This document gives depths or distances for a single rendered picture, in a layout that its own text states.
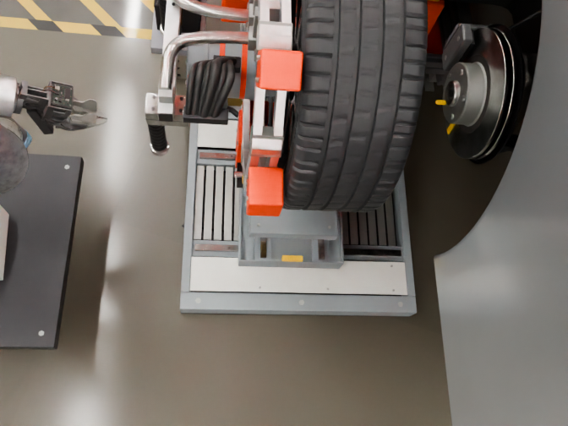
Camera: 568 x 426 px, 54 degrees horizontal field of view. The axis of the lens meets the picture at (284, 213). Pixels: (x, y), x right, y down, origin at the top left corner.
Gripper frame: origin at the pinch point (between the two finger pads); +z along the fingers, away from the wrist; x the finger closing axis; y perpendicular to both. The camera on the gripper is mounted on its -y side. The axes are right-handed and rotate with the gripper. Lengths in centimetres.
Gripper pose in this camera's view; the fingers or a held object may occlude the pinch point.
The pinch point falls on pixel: (101, 119)
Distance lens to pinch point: 149.1
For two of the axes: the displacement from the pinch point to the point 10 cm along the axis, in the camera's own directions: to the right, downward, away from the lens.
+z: 8.4, 1.1, 5.4
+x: -0.9, -9.4, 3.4
